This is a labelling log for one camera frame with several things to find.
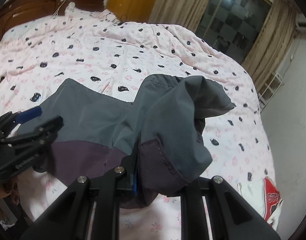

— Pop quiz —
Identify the dark wooden headboard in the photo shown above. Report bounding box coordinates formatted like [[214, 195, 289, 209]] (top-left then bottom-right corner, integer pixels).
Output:
[[0, 0, 107, 48]]

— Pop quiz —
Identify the red garment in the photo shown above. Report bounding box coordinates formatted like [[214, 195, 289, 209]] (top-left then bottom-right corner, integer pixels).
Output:
[[263, 177, 283, 214]]

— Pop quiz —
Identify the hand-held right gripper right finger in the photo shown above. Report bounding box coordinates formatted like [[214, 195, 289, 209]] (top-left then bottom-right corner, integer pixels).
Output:
[[180, 176, 281, 240]]

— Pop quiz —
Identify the purple and grey hooded jacket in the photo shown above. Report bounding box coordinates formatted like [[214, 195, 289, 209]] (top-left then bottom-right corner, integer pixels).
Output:
[[17, 74, 235, 210]]

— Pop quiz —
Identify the dark window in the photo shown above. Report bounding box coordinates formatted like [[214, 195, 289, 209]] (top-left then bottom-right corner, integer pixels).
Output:
[[195, 0, 274, 64]]

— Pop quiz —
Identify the pink cat-print blanket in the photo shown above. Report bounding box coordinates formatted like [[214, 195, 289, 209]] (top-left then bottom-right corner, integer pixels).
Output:
[[0, 2, 277, 240]]

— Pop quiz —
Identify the white garment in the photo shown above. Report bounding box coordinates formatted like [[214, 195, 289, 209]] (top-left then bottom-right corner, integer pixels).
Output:
[[236, 180, 281, 229]]

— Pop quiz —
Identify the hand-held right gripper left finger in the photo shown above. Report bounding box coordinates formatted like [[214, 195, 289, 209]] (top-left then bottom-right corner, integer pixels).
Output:
[[21, 152, 139, 240]]

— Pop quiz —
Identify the black cable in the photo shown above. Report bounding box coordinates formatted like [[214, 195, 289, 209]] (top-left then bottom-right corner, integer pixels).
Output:
[[104, 11, 127, 27]]

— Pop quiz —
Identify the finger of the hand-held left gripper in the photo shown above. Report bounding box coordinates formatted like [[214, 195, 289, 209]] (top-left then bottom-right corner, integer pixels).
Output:
[[0, 106, 43, 131], [0, 116, 65, 146]]

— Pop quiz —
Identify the white wire shelf rack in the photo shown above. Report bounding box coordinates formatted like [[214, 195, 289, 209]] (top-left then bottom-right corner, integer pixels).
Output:
[[257, 72, 285, 112]]

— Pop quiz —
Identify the beige curtain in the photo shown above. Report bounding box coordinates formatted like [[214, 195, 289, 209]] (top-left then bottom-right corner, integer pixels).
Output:
[[147, 0, 219, 31], [242, 0, 301, 92]]

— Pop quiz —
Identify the wooden wardrobe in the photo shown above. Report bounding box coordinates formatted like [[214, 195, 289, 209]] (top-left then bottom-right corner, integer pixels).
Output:
[[105, 0, 166, 23]]

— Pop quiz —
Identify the person's left hand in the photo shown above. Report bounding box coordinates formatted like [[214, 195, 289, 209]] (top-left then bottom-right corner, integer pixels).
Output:
[[0, 179, 22, 206]]

